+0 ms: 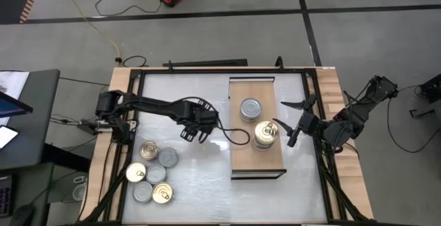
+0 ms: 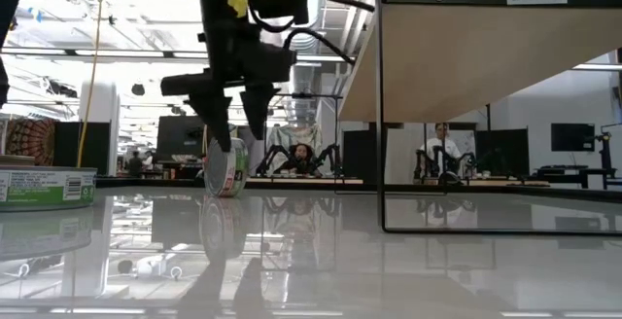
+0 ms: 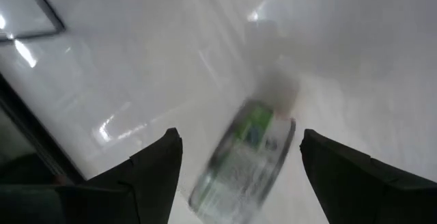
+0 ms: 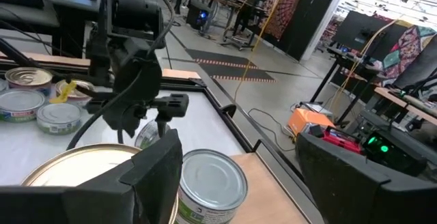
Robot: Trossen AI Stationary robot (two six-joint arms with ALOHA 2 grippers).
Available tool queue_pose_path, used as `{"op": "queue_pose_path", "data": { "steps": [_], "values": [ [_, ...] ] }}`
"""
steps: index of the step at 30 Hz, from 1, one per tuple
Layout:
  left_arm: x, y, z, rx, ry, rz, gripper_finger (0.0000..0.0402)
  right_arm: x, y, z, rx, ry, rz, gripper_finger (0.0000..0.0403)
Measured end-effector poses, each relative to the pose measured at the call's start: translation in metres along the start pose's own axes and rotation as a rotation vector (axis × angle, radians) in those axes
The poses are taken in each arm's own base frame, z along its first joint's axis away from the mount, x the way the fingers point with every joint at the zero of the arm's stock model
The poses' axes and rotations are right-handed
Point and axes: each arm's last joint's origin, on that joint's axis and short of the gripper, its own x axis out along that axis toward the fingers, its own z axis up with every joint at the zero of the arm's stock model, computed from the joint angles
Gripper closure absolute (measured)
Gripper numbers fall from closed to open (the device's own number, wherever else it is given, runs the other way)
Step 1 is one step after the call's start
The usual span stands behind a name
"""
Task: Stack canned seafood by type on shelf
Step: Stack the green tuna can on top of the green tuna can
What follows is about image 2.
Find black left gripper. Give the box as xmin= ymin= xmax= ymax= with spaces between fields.
xmin=159 ymin=0 xmax=298 ymax=154

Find grey draped cloth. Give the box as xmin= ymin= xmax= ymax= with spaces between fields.
xmin=265 ymin=123 xmax=325 ymax=164

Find black background monitor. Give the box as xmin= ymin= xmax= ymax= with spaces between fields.
xmin=155 ymin=114 xmax=208 ymax=163

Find seated person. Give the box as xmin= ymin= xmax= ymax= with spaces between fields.
xmin=284 ymin=142 xmax=322 ymax=177

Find yellow tape tag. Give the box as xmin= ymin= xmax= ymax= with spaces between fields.
xmin=226 ymin=0 xmax=250 ymax=19

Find black cabinet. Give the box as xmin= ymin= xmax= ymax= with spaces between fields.
xmin=342 ymin=122 xmax=385 ymax=184

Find black partition panel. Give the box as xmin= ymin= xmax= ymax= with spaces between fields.
xmin=52 ymin=122 xmax=112 ymax=177

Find standing person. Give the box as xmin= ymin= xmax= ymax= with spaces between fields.
xmin=418 ymin=122 xmax=463 ymax=179

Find black board panel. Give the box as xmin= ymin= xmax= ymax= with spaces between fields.
xmin=474 ymin=127 xmax=531 ymax=178

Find dark background table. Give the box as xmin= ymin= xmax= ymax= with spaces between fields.
xmin=533 ymin=164 xmax=622 ymax=190

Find black equipment stand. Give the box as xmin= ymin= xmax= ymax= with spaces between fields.
xmin=595 ymin=123 xmax=622 ymax=189

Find yellow cable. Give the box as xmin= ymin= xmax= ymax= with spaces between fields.
xmin=75 ymin=0 xmax=107 ymax=168

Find patterned wall tapestry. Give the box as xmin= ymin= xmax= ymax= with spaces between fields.
xmin=0 ymin=117 xmax=57 ymax=167

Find wooden shelf with black frame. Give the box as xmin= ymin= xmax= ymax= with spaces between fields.
xmin=338 ymin=0 xmax=622 ymax=236

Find black table rig frame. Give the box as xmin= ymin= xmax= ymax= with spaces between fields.
xmin=0 ymin=0 xmax=622 ymax=202

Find black wall screen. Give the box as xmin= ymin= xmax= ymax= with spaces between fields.
xmin=550 ymin=123 xmax=597 ymax=154

